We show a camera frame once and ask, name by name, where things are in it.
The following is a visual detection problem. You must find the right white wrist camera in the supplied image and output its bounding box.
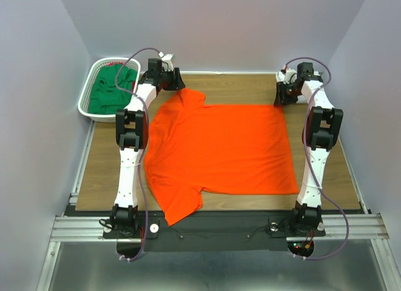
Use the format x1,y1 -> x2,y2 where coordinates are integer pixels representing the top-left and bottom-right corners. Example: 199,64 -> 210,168
279,65 -> 297,84

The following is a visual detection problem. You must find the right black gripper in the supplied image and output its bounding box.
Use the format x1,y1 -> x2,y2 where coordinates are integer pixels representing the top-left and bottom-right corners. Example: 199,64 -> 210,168
272,80 -> 299,106

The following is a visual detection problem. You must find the orange t shirt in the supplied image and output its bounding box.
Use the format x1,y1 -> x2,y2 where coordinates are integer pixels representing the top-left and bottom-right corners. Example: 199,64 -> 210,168
144,88 -> 298,225

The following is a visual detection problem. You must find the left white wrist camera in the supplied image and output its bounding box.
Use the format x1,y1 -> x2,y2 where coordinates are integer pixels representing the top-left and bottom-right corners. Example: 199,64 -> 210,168
158,51 -> 174,71

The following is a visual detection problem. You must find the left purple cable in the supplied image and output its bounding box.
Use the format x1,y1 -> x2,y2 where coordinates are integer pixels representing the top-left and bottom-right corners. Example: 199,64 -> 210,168
115,47 -> 165,263

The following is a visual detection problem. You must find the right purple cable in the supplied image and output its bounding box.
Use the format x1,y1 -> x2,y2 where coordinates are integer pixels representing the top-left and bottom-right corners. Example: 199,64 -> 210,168
283,56 -> 350,261

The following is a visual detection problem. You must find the purple cable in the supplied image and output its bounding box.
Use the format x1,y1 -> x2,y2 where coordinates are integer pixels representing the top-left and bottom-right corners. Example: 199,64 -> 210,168
115,47 -> 165,263
283,56 -> 350,261

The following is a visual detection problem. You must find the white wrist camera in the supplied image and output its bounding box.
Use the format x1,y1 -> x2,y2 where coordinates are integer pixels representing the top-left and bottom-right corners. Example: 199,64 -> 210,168
158,51 -> 174,71
279,65 -> 297,84

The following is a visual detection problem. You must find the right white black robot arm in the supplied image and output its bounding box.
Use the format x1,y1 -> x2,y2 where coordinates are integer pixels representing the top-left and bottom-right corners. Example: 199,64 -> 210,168
274,58 -> 343,235

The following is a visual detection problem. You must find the folded white t shirt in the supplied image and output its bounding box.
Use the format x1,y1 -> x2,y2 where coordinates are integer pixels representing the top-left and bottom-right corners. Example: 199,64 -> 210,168
275,71 -> 323,85

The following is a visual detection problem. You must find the green t shirt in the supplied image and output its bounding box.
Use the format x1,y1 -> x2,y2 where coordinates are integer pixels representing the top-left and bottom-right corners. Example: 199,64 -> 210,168
88,63 -> 138,115

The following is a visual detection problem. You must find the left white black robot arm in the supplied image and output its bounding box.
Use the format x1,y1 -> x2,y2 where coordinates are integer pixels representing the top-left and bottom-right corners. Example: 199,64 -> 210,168
104,54 -> 185,238

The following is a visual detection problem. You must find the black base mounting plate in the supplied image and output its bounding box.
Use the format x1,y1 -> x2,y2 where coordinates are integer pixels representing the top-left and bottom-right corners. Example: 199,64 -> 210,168
99,211 -> 325,257

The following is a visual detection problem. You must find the aluminium frame rail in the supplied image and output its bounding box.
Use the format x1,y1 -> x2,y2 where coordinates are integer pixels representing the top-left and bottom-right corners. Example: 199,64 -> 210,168
38,124 -> 400,290

